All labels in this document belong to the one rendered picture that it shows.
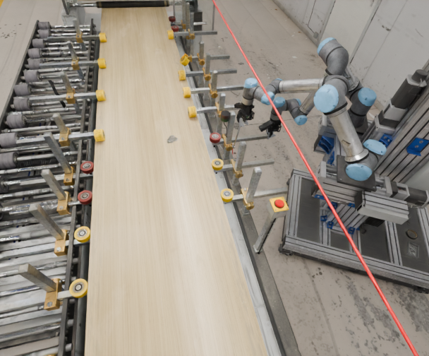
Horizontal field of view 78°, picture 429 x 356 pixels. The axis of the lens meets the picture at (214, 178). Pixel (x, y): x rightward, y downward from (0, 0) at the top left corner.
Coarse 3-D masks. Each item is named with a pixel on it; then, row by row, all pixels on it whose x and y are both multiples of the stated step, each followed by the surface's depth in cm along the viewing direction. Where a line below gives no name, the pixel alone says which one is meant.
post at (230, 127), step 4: (232, 112) 172; (232, 116) 172; (232, 120) 175; (228, 124) 180; (232, 124) 178; (228, 128) 181; (232, 128) 181; (228, 132) 183; (232, 132) 184; (228, 136) 186; (228, 140) 189; (224, 148) 199; (224, 152) 201; (228, 152) 199; (224, 156) 203; (228, 156) 203
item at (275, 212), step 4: (272, 200) 122; (284, 200) 123; (268, 204) 125; (272, 204) 121; (284, 204) 121; (268, 208) 126; (272, 208) 121; (276, 208) 120; (280, 208) 120; (284, 208) 120; (288, 208) 120; (272, 212) 121; (276, 212) 119; (280, 212) 120; (284, 212) 121; (272, 216) 122; (276, 216) 123; (280, 216) 124
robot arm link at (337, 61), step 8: (344, 48) 149; (336, 56) 147; (344, 56) 147; (328, 64) 152; (336, 64) 148; (344, 64) 148; (328, 72) 152; (336, 72) 150; (312, 96) 163; (304, 104) 168; (312, 104) 165; (296, 112) 173; (304, 112) 170; (296, 120) 173; (304, 120) 173
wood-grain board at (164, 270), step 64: (128, 64) 242; (128, 128) 191; (192, 128) 195; (128, 192) 158; (192, 192) 161; (128, 256) 134; (192, 256) 136; (128, 320) 117; (192, 320) 119; (256, 320) 120
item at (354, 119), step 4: (348, 112) 186; (352, 112) 182; (352, 116) 183; (356, 116) 181; (360, 116) 181; (364, 116) 182; (352, 120) 184; (356, 120) 183; (360, 120) 183; (364, 120) 185; (356, 124) 184; (360, 124) 185
